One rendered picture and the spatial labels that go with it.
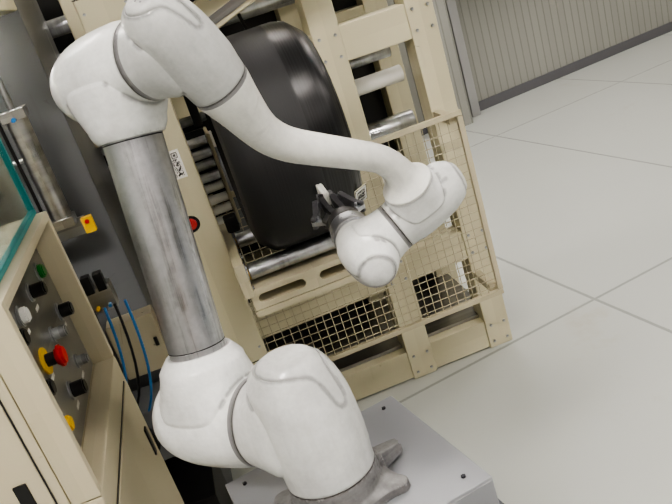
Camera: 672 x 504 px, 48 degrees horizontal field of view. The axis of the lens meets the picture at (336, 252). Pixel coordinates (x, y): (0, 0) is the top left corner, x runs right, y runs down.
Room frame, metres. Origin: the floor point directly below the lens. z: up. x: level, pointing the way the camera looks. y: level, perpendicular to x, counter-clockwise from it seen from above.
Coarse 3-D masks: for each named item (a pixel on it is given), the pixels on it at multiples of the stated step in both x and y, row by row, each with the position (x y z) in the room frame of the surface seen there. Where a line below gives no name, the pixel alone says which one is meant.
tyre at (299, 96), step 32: (256, 32) 1.93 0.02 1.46; (288, 32) 1.90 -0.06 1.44; (256, 64) 1.81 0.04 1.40; (288, 64) 1.80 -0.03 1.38; (320, 64) 1.83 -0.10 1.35; (288, 96) 1.75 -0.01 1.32; (320, 96) 1.75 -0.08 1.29; (224, 128) 1.75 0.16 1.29; (320, 128) 1.73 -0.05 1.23; (224, 160) 2.17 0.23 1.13; (256, 160) 1.70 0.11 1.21; (256, 192) 1.72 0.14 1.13; (288, 192) 1.72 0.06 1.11; (352, 192) 1.77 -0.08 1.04; (256, 224) 1.77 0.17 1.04; (288, 224) 1.75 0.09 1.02
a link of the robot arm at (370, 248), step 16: (352, 224) 1.40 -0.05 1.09; (368, 224) 1.36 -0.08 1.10; (384, 224) 1.34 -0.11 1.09; (336, 240) 1.42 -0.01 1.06; (352, 240) 1.35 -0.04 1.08; (368, 240) 1.32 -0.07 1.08; (384, 240) 1.32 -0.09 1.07; (400, 240) 1.33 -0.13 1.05; (352, 256) 1.32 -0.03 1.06; (368, 256) 1.29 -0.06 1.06; (384, 256) 1.29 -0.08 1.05; (400, 256) 1.34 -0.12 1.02; (352, 272) 1.32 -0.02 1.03; (368, 272) 1.29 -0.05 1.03; (384, 272) 1.29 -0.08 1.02
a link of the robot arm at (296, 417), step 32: (288, 352) 1.06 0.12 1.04; (320, 352) 1.06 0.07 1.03; (256, 384) 1.02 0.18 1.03; (288, 384) 0.99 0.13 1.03; (320, 384) 1.00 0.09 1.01; (256, 416) 1.01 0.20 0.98; (288, 416) 0.97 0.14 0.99; (320, 416) 0.97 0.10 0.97; (352, 416) 1.00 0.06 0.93; (256, 448) 1.01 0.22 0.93; (288, 448) 0.97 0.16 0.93; (320, 448) 0.96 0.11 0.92; (352, 448) 0.97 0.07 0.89; (288, 480) 0.99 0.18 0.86; (320, 480) 0.96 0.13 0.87; (352, 480) 0.96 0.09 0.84
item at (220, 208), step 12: (192, 132) 2.41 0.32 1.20; (204, 132) 2.42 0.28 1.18; (192, 144) 2.29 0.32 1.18; (204, 144) 2.30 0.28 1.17; (204, 156) 2.28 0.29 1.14; (216, 156) 2.28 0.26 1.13; (204, 168) 2.29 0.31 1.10; (216, 168) 2.42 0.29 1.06; (204, 180) 2.28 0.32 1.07; (216, 180) 2.42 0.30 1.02; (216, 192) 2.41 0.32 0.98; (228, 192) 2.28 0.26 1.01; (228, 204) 2.30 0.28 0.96; (216, 216) 2.41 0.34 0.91
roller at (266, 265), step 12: (312, 240) 1.85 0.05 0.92; (324, 240) 1.85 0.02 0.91; (288, 252) 1.84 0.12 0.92; (300, 252) 1.83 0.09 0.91; (312, 252) 1.84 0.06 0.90; (324, 252) 1.85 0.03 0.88; (252, 264) 1.83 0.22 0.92; (264, 264) 1.82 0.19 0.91; (276, 264) 1.82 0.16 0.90; (288, 264) 1.83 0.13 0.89; (252, 276) 1.81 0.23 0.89
